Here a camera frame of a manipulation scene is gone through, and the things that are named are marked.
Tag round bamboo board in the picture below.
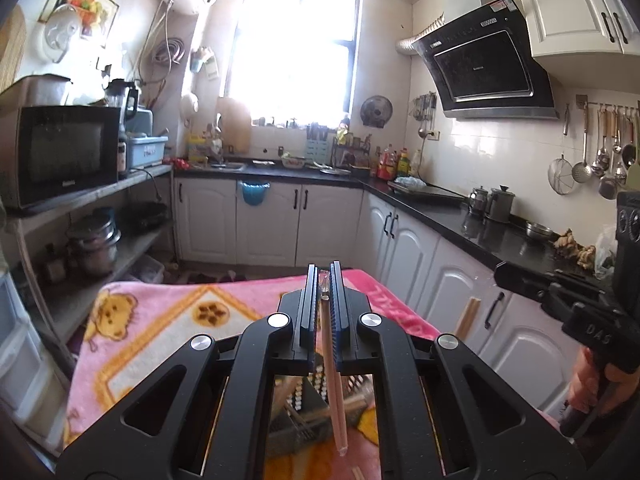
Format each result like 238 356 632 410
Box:
0 5 28 93

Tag white upper cabinet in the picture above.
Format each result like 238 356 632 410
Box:
510 0 640 59

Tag small steel canister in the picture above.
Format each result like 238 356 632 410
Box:
469 186 489 217

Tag kitchen window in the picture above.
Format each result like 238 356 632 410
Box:
222 0 362 129

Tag metal shelf rack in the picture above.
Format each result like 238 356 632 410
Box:
0 164 176 351

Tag large steel canister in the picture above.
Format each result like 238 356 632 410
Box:
485 185 516 224

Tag fruit picture wall tile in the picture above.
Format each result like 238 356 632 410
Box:
39 0 120 41

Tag clear plastic bag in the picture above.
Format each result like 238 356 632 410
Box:
592 225 621 281

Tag grey-blue dish bin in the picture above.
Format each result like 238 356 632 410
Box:
125 132 170 170

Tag cluster of condiment bottles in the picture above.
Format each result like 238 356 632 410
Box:
375 145 424 181

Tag white base cabinets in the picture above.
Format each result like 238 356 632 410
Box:
172 177 591 411

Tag small spice rack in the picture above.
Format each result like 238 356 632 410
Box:
332 132 374 169

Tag row of hanging kitchen utensils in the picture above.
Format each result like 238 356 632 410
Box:
547 95 640 202

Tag large steel pot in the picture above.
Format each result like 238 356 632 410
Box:
65 212 122 276

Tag white plastic dome lid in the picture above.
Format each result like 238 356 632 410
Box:
32 4 84 64

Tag pink printed blanket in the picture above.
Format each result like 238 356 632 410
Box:
62 267 561 480

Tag yellow box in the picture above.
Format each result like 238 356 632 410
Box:
187 132 212 162

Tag person's right hand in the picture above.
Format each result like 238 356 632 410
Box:
567 347 640 411

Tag black blender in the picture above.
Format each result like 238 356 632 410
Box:
105 78 141 171

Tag black microwave oven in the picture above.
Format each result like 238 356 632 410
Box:
0 105 122 211

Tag dark green utensil basket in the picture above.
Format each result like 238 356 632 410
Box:
267 372 376 457

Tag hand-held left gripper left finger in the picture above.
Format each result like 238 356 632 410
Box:
55 262 321 480

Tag black frying pan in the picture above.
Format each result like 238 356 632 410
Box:
120 201 168 231

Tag coiled hose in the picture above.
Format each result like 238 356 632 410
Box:
152 37 189 67

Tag grey plastic drawer unit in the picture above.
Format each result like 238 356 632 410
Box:
0 270 61 441

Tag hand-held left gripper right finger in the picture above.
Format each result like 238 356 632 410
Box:
330 260 586 480

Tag small hanging utensil set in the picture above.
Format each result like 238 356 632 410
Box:
412 92 439 137

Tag steel bowl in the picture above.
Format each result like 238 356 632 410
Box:
525 221 556 241

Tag black kitchen countertop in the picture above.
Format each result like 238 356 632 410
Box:
172 160 616 291

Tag black range hood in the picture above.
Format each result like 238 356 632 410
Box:
395 0 561 121

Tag blue hanging waste bin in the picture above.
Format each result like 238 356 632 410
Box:
236 180 271 207

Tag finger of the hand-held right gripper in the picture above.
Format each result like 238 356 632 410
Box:
494 261 602 307

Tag beige cutting board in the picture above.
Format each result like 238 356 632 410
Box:
216 97 253 154

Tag ginger root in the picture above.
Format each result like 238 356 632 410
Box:
552 229 598 268

